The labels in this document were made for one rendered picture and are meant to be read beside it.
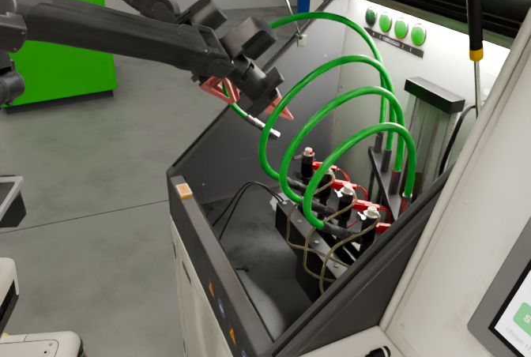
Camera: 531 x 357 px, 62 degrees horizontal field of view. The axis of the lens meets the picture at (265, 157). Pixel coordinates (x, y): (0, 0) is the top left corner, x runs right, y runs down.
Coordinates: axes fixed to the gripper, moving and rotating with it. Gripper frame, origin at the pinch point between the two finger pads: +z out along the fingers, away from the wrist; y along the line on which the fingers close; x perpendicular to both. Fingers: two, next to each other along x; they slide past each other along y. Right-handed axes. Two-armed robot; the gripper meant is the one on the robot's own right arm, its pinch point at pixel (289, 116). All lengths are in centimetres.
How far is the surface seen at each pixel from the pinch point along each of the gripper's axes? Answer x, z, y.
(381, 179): -5.6, 24.7, 4.5
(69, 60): 300, -25, -143
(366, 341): -37.0, 23.5, -13.6
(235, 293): -20.3, 10.6, -30.6
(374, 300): -33.8, 20.3, -7.9
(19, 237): 122, 4, -170
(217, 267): -12.5, 8.5, -32.6
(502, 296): -48, 18, 10
